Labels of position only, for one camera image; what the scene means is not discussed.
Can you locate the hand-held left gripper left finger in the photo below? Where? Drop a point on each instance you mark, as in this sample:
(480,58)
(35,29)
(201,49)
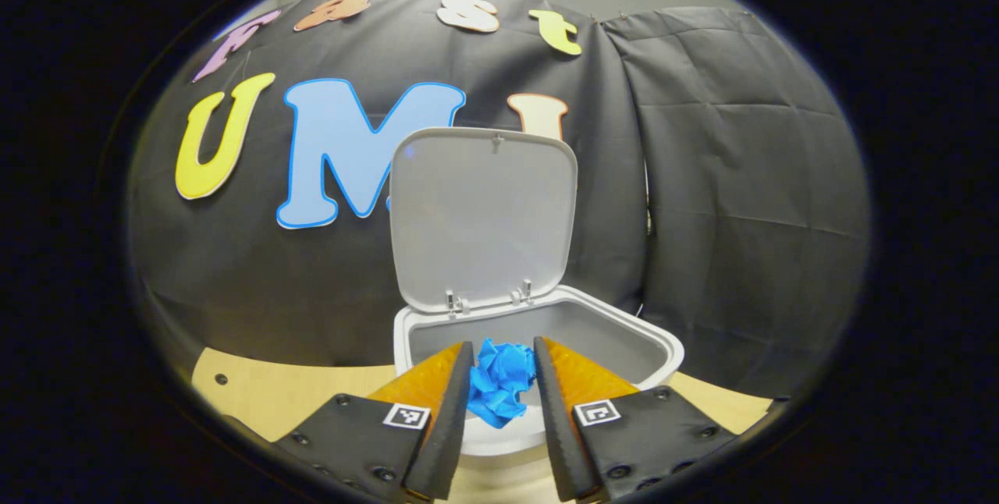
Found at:
(449,426)

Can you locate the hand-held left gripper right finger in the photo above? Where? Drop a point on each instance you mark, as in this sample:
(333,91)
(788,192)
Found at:
(554,426)

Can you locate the blue paper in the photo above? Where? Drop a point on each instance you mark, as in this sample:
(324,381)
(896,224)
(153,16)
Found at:
(499,383)

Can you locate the white desktop garbage bin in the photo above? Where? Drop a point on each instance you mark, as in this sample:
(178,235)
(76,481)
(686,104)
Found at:
(484,215)

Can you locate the wooden desktop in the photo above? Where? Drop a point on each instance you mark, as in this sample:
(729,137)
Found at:
(265,395)

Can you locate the black backdrop cloth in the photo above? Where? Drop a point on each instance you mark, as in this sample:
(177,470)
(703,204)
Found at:
(273,285)

